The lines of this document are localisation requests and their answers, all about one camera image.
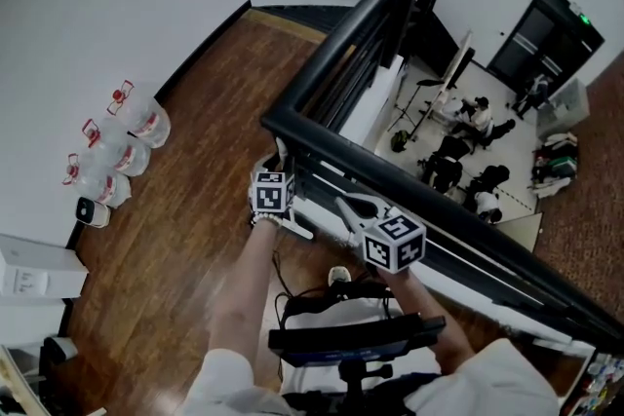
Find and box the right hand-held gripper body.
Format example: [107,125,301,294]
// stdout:
[358,207,427,277]

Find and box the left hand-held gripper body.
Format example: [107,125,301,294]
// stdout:
[249,169,296,230]

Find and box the person's right forearm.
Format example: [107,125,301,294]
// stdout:
[375,266,478,377]

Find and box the person's left forearm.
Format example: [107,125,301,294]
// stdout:
[208,214,280,389]

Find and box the person's white shoe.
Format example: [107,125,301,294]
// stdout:
[328,264,353,289]

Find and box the green backpack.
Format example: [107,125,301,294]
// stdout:
[389,130,411,155]

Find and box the black metal railing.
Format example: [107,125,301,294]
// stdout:
[261,0,624,350]

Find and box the black tripod stand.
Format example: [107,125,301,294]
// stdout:
[387,77,446,143]

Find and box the black chest-mounted device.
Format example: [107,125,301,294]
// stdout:
[267,313,448,369]

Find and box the beige flat board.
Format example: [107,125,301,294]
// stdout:
[495,210,544,255]

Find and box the clear water bottle red cap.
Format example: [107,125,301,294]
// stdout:
[61,154,133,210]
[81,119,152,177]
[106,80,172,150]

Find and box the white standing board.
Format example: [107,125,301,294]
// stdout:
[427,29,478,119]

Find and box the person's white shirt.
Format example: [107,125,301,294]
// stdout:
[182,296,562,416]

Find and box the small white appliance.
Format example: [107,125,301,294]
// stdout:
[75,196,111,228]

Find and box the pile of bags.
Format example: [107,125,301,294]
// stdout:
[528,131,582,200]

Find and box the black double door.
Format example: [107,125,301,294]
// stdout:
[487,0,606,90]

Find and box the white water dispenser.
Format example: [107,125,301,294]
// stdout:
[0,233,90,309]

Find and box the shelf of small items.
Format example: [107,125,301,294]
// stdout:
[560,350,624,416]

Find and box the black and white device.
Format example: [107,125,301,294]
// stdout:
[41,335,80,367]

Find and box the green exit sign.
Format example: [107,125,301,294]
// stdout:
[568,2,595,26]

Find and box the white bead bracelet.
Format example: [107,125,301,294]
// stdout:
[250,211,285,231]

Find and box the thin black cable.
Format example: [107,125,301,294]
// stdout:
[271,247,296,381]

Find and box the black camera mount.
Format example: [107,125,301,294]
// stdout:
[337,360,394,416]

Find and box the white furniture frame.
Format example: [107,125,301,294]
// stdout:
[0,340,55,416]

